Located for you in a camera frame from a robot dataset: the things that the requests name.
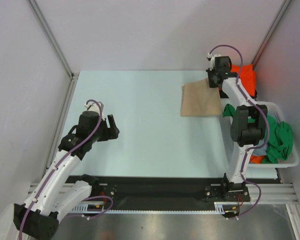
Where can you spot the beige t shirt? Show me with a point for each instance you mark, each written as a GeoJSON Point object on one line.
{"type": "Point", "coordinates": [199, 100]}

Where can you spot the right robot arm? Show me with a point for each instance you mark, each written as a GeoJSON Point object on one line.
{"type": "Point", "coordinates": [248, 126]}

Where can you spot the orange t shirt in basket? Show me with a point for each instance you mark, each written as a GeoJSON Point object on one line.
{"type": "Point", "coordinates": [257, 159]}

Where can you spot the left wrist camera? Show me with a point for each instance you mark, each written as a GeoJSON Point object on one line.
{"type": "Point", "coordinates": [98, 108]}

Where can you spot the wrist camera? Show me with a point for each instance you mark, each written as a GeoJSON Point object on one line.
{"type": "Point", "coordinates": [212, 58]}
{"type": "Point", "coordinates": [98, 108]}

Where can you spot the green t shirt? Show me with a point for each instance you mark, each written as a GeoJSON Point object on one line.
{"type": "Point", "coordinates": [280, 140]}

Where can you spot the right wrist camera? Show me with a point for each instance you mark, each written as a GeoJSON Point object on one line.
{"type": "Point", "coordinates": [212, 58]}

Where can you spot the aluminium frame post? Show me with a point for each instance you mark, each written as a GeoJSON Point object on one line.
{"type": "Point", "coordinates": [283, 10]}
{"type": "Point", "coordinates": [44, 25]}

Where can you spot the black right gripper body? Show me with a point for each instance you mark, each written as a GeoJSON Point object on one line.
{"type": "Point", "coordinates": [212, 78]}

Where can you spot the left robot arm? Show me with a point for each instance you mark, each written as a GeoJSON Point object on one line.
{"type": "Point", "coordinates": [41, 213]}

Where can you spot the folded black t shirt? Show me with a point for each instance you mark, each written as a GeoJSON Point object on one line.
{"type": "Point", "coordinates": [223, 95]}

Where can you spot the light blue t shirt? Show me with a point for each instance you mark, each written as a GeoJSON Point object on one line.
{"type": "Point", "coordinates": [261, 150]}

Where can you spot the white slotted cable duct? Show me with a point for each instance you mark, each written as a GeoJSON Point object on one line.
{"type": "Point", "coordinates": [94, 209]}

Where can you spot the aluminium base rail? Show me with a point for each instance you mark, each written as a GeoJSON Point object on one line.
{"type": "Point", "coordinates": [271, 194]}

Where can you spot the folded orange t shirt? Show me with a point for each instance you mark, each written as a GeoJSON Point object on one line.
{"type": "Point", "coordinates": [249, 79]}

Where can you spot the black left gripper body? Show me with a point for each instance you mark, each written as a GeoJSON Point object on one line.
{"type": "Point", "coordinates": [102, 134]}

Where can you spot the left aluminium frame post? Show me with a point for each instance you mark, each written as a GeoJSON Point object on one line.
{"type": "Point", "coordinates": [44, 25]}

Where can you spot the right aluminium frame post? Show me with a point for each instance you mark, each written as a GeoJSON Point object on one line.
{"type": "Point", "coordinates": [283, 10]}

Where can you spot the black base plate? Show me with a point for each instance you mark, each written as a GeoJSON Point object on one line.
{"type": "Point", "coordinates": [154, 193]}

